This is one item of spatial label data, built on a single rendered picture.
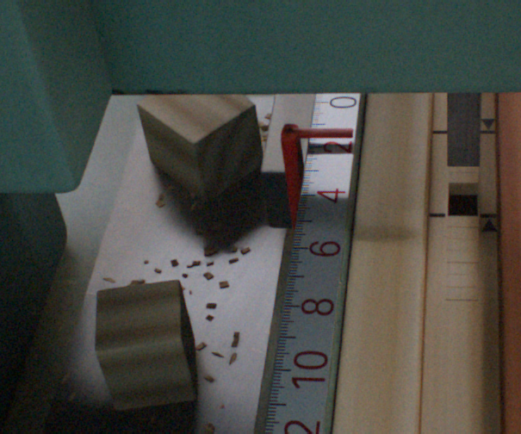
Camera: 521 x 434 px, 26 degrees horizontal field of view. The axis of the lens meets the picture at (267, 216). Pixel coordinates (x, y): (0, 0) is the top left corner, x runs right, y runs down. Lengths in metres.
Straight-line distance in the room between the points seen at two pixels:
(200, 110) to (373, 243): 0.24
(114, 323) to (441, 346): 0.18
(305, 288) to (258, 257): 0.22
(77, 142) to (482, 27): 0.09
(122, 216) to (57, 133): 0.30
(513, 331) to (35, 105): 0.13
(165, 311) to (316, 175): 0.15
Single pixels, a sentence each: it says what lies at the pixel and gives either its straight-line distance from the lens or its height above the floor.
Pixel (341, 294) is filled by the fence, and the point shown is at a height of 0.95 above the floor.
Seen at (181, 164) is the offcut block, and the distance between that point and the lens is 0.54.
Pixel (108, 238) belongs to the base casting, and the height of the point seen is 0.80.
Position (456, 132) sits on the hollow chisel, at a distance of 0.32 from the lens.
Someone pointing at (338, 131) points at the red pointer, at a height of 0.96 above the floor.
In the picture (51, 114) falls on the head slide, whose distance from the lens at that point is 0.25.
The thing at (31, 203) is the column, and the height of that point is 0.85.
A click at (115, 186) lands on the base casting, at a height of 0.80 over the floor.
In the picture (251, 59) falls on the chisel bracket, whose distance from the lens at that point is 0.27.
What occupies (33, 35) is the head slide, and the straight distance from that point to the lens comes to 0.24.
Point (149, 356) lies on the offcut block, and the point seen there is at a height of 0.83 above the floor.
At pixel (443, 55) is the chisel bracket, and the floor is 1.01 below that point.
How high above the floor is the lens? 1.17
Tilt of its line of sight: 45 degrees down
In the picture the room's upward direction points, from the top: 9 degrees counter-clockwise
